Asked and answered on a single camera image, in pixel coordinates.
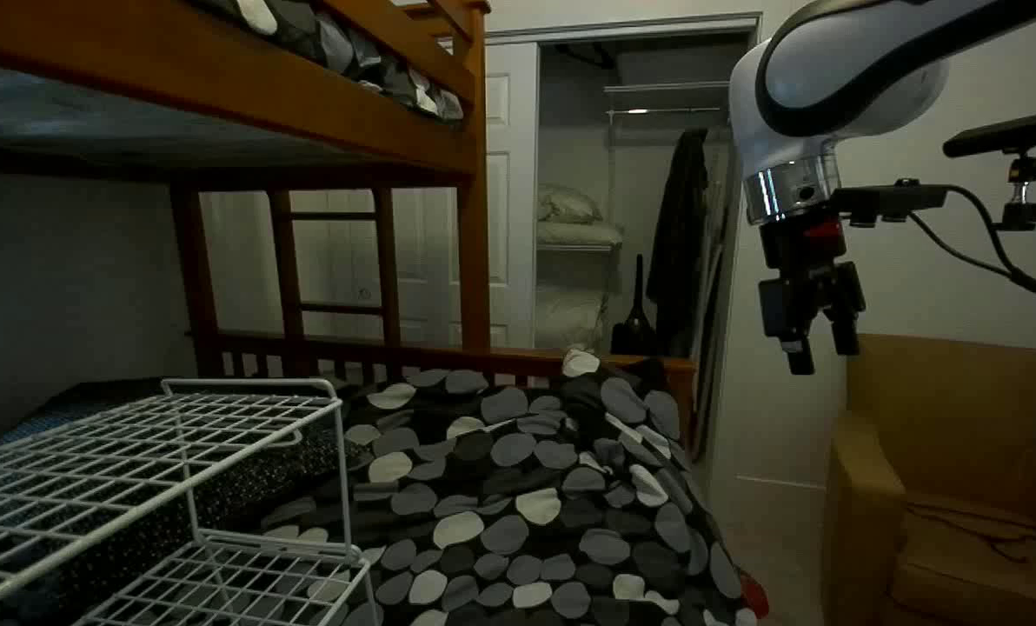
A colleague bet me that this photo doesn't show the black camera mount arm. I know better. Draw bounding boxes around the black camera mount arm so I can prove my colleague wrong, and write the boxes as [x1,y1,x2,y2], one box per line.
[986,148,1036,235]

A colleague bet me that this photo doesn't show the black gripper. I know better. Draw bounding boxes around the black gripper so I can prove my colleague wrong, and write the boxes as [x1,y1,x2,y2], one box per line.
[759,212,868,379]

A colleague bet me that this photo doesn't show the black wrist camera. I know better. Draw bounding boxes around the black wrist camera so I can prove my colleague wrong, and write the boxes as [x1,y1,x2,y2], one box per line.
[832,173,953,229]

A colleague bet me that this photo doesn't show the white closet wire shelf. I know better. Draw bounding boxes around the white closet wire shelf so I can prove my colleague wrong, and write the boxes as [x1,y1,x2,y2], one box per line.
[601,76,745,124]

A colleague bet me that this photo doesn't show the dark blanket pile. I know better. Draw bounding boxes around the dark blanket pile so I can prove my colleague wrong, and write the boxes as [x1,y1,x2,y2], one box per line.
[0,374,184,453]

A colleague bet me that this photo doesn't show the spotted comforter on bunk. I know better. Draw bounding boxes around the spotted comforter on bunk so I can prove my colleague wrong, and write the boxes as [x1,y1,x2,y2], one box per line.
[197,0,469,124]

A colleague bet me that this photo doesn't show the dark hanging coat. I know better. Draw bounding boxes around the dark hanging coat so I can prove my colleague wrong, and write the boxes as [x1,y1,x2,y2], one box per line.
[642,122,713,357]

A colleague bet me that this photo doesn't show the black spotted comforter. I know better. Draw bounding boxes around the black spotted comforter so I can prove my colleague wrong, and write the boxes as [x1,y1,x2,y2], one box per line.
[252,345,775,626]

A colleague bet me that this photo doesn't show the white folded pillows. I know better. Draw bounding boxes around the white folded pillows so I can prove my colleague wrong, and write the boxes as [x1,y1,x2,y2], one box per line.
[534,184,630,255]

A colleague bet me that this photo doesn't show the black stereo camera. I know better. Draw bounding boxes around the black stereo camera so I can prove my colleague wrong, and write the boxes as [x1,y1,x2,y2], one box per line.
[938,103,1036,161]

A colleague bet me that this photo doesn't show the wooden bunk bed frame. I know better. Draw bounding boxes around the wooden bunk bed frame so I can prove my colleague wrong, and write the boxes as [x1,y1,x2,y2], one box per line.
[0,0,701,501]

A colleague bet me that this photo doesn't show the mustard yellow armchair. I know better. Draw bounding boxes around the mustard yellow armchair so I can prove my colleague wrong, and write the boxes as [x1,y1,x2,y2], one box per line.
[820,329,1036,626]

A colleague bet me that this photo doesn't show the white wire shelf rack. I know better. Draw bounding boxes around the white wire shelf rack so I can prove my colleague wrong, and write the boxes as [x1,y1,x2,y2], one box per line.
[0,374,381,626]

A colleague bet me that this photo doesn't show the red ball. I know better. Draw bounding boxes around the red ball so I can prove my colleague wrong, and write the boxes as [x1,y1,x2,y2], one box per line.
[740,575,775,617]

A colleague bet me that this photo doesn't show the white closet door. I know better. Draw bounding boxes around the white closet door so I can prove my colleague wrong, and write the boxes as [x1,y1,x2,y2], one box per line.
[483,38,543,350]

